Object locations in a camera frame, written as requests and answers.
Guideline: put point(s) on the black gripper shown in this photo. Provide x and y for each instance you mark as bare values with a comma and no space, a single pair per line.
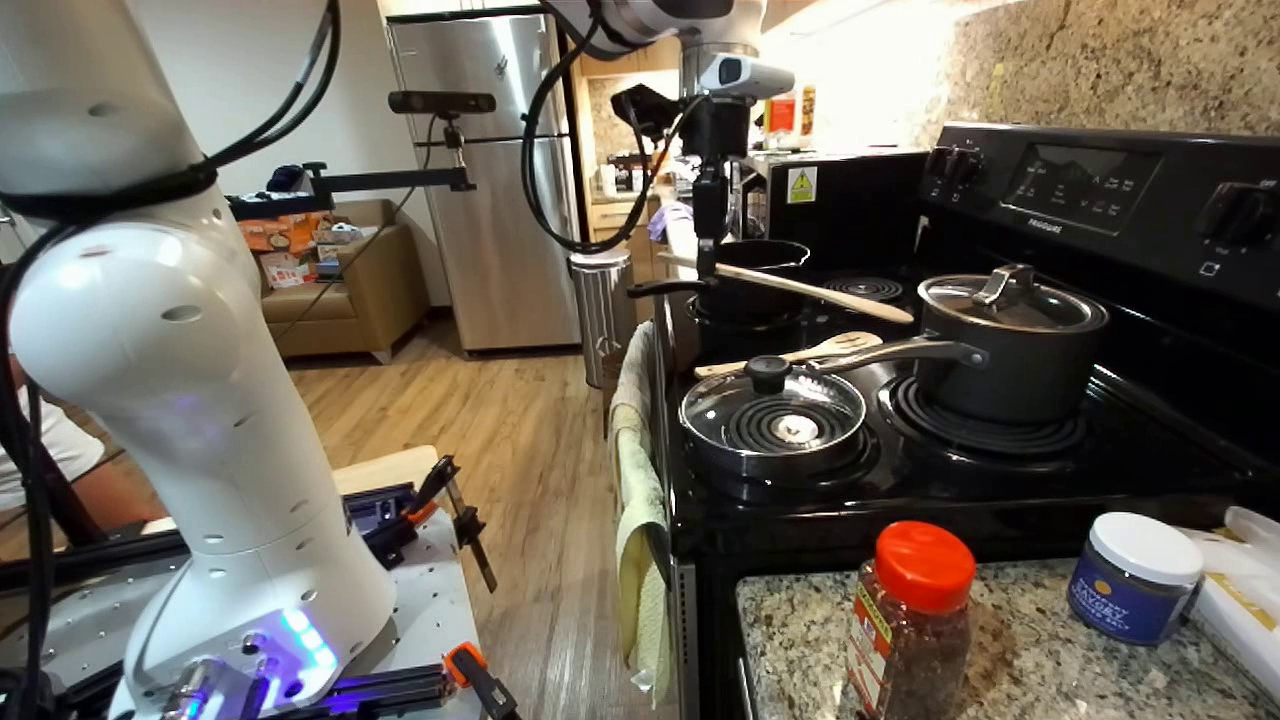
716,147

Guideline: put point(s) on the orange snack bag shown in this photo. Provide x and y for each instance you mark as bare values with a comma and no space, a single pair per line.
282,247

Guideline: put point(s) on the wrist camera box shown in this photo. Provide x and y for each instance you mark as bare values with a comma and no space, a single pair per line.
745,77

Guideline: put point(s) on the brown wooden spoon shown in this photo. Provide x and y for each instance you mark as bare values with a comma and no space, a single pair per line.
825,293

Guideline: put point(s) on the yellow and white towel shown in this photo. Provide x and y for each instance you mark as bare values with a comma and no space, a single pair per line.
640,520

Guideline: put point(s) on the black electric stove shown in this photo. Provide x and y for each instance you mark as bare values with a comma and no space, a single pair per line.
1135,454

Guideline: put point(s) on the steel trash can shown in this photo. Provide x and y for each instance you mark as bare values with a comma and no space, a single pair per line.
596,320

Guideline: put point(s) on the saucepan glass lid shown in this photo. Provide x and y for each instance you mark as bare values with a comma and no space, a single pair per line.
1012,306

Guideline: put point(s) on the white packet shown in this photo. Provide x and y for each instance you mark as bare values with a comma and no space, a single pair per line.
1241,600

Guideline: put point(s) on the stainless steel refrigerator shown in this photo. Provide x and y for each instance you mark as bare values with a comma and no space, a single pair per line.
507,253

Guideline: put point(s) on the black and orange clamp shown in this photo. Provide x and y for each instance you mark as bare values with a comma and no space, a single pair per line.
482,680
442,507

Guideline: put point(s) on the black appliance with green sticker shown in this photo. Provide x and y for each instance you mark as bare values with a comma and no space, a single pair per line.
855,201

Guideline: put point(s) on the black stereo camera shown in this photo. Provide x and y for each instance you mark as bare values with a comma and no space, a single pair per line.
442,101

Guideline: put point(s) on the tan armchair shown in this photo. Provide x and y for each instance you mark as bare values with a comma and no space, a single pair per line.
344,293

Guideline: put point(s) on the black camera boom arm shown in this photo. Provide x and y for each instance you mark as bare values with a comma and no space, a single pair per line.
373,180

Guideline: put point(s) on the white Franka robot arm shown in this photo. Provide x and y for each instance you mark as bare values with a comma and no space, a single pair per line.
200,402

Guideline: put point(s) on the robot mounting cart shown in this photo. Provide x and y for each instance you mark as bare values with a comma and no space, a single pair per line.
424,612

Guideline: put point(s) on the spice jar with red lid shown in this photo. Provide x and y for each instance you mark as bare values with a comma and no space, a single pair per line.
914,627

